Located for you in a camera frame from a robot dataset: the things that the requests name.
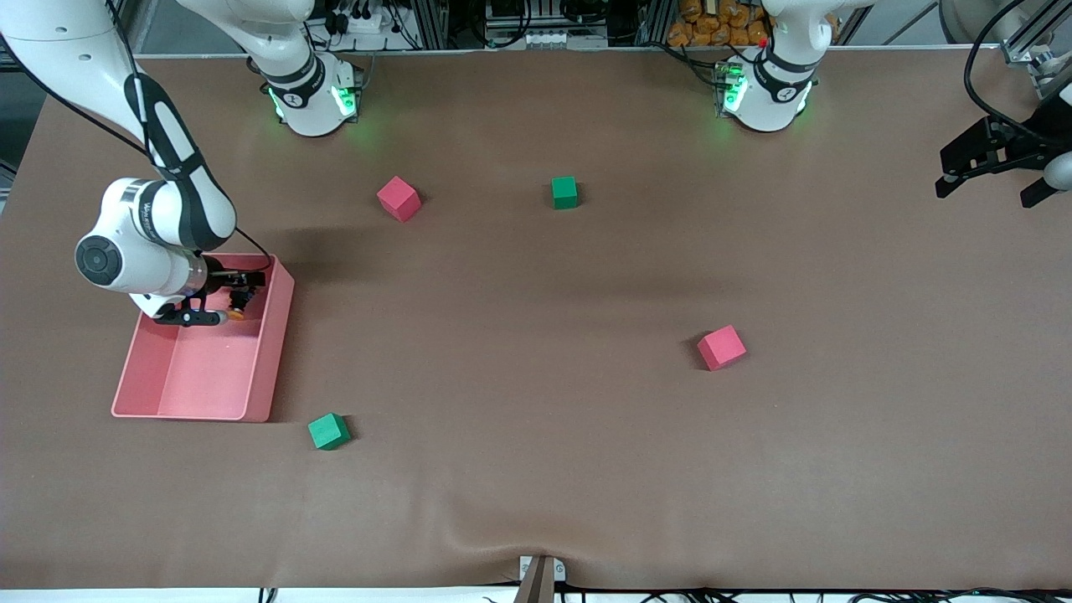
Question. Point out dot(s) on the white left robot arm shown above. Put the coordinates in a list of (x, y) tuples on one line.
[(766, 105)]

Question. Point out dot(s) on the metal table edge bracket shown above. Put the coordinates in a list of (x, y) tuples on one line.
[(540, 578)]

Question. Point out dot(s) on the aluminium frame rail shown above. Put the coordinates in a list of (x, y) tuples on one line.
[(1026, 48)]

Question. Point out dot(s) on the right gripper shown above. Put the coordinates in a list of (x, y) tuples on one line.
[(219, 276)]

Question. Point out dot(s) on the bag of orange items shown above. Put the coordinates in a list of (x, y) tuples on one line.
[(716, 23)]

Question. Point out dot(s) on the black button with orange cap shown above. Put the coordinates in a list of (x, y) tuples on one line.
[(241, 300)]

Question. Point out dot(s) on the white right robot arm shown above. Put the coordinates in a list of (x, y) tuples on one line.
[(159, 226)]

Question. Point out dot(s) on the pink foam cube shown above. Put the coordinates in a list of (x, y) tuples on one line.
[(398, 199), (721, 348)]

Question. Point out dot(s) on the white terminal strip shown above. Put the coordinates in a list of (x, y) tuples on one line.
[(536, 38)]

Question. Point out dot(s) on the white power strip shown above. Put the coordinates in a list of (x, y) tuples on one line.
[(360, 22)]

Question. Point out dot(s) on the green foam cube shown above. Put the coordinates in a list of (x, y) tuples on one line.
[(328, 432), (564, 193)]

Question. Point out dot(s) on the pink plastic tray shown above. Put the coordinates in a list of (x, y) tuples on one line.
[(209, 377)]

